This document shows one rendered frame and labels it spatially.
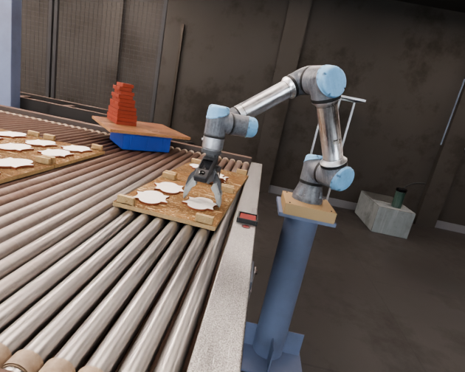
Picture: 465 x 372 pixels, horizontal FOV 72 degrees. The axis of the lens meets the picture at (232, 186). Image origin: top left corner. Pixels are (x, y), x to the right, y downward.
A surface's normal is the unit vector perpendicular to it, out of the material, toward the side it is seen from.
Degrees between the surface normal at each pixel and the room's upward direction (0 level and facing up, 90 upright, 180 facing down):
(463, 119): 90
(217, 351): 0
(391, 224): 90
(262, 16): 90
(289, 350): 90
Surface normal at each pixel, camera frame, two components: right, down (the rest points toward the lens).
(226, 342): 0.19, -0.95
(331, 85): 0.40, 0.18
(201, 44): -0.10, 0.25
